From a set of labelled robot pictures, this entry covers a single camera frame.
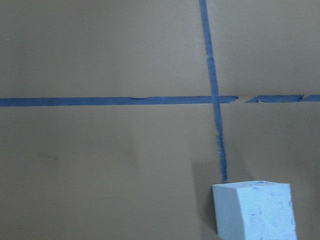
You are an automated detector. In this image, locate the light blue foam block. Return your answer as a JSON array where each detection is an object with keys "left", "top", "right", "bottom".
[{"left": 212, "top": 180, "right": 298, "bottom": 240}]

